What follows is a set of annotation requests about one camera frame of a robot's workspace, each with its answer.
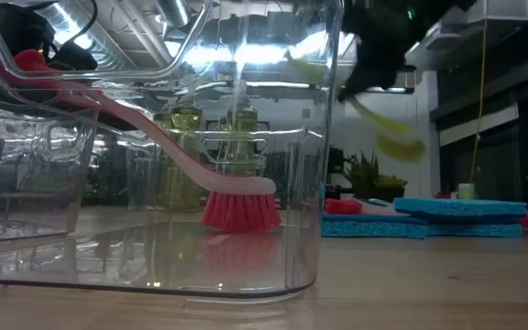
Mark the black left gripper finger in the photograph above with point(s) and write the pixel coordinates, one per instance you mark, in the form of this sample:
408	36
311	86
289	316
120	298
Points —
117	124

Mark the yellow-green dish brush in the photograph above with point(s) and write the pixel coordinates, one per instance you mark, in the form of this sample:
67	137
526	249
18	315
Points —
399	149

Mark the clear plastic bin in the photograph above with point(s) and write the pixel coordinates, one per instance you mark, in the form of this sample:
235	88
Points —
154	256
25	183
140	183

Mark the red dish brush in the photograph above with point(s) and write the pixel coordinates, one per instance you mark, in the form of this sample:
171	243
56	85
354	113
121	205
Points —
241	213

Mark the dark blue sponge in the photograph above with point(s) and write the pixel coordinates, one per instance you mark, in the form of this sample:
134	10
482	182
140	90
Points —
369	227

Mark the light blue sponge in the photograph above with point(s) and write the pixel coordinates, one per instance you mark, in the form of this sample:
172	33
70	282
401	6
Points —
465	208

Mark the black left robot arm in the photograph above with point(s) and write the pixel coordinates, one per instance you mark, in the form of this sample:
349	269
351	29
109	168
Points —
16	25

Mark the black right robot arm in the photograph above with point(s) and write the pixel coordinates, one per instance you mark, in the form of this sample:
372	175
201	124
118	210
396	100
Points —
429	14

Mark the long ceiling light strip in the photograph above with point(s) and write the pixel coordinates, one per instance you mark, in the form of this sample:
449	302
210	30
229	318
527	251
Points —
291	84

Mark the bright ceiling light panel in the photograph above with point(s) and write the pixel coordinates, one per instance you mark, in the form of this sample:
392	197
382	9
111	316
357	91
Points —
264	52

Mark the potted succulent plant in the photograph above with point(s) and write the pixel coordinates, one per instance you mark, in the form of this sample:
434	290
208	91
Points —
365	176

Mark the small red container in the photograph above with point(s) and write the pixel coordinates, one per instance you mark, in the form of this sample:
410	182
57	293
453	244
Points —
443	195

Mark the pale green cup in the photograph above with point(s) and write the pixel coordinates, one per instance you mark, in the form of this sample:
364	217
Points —
466	191

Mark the silver ventilation duct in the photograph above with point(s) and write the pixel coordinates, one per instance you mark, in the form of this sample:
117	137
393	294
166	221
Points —
172	11
108	50

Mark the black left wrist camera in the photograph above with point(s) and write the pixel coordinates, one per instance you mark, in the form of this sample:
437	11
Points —
76	57

